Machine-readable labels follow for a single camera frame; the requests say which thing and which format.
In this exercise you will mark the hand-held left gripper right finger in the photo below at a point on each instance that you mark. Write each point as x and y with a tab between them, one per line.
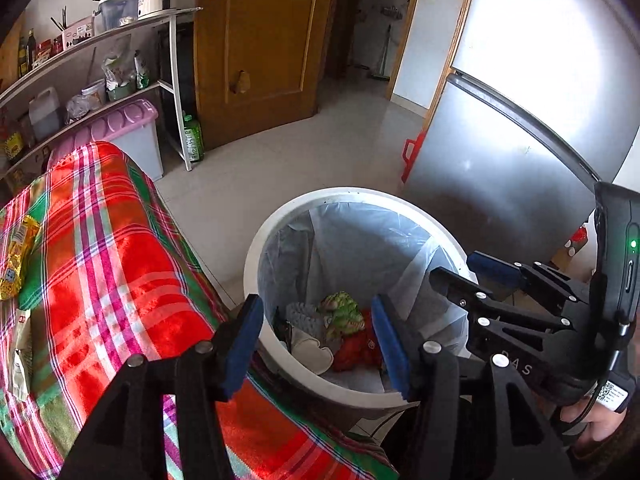
390	345

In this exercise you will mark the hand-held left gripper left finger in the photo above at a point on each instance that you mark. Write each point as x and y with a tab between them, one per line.
245	345

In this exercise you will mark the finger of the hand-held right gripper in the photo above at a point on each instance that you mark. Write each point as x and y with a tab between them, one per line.
492	269
465	295

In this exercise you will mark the red snack bag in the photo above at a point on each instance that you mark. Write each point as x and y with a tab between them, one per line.
355	352

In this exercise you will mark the green wrapper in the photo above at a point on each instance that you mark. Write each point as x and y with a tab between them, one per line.
345	312

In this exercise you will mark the white paper trash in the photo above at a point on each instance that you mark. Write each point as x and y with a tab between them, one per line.
312	347

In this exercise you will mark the white trash bin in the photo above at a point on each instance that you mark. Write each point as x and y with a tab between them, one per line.
325	390

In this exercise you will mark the person's right forearm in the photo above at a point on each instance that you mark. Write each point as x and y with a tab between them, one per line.
617	460

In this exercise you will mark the person's right hand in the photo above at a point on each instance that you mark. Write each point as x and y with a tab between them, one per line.
600	425

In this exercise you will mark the red white object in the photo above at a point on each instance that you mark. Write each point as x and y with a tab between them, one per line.
577	241

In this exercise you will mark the pale blue bin liner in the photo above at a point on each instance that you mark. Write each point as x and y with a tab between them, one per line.
350	245

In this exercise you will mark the silver refrigerator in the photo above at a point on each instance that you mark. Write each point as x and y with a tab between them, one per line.
500	160

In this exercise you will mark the plaid blanket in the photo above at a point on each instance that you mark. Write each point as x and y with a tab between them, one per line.
125	270

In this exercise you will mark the green drink bottle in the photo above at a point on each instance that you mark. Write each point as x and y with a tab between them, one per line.
192	140

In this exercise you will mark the beige packet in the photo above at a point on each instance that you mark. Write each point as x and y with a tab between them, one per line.
21	360

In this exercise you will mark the pink lid storage box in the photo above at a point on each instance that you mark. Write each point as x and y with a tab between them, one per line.
140	145

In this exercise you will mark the yellow snack packet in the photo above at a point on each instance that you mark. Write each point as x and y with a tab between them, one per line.
17	255

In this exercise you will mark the green bowl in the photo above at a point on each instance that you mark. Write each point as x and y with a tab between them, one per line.
120	92

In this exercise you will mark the wooden door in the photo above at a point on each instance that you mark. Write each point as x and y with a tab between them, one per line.
260	60

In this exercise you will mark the clear plastic bag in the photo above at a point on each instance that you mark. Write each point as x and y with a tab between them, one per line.
76	109

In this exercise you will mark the green food packet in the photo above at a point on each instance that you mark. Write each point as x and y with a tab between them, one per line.
142	72

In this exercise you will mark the white oil jerrycan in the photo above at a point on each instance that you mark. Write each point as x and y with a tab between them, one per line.
45	117

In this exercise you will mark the silver food packet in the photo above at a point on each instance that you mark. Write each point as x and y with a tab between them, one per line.
115	70

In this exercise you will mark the yellow label bottle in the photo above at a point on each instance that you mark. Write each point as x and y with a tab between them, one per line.
11	142

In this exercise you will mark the white grey shelf unit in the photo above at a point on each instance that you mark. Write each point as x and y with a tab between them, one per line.
100	37

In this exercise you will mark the pink utensil box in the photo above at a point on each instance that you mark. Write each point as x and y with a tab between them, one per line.
79	34

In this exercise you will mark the red jar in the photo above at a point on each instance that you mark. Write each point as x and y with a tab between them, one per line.
47	50

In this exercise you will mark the grey water filter jug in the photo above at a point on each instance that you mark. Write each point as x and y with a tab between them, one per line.
117	12

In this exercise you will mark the dark sauce bottle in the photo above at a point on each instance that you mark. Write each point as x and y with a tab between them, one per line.
21	57
31	47

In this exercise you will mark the wooden door frame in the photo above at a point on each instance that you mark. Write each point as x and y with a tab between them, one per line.
440	40

